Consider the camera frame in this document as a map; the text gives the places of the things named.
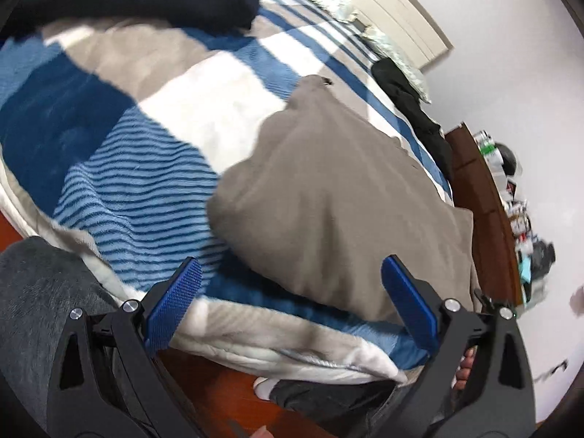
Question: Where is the dark round object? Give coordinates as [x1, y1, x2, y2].
[495, 143, 522, 177]

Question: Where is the blue striped blanket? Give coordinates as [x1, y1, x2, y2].
[0, 0, 454, 385]

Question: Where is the white slipper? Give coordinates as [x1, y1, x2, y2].
[252, 375, 284, 401]

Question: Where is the person's grey pants leg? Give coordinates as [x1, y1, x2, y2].
[273, 374, 414, 438]
[0, 236, 140, 438]

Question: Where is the taupe fleece garment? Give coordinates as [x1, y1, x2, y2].
[207, 74, 481, 326]

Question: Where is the black cloth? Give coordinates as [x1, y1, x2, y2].
[371, 57, 453, 181]

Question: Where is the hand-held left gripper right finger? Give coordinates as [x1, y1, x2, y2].
[381, 254, 535, 438]

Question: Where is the cream bed headboard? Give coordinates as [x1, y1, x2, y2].
[310, 0, 456, 73]

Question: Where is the person's right hand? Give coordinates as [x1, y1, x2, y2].
[452, 346, 478, 392]

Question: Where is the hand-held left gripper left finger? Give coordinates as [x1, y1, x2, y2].
[46, 257, 204, 438]

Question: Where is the brown wooden desk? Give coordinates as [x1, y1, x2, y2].
[444, 122, 525, 307]

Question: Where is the dark grey cloth bundle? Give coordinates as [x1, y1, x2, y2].
[528, 241, 556, 281]

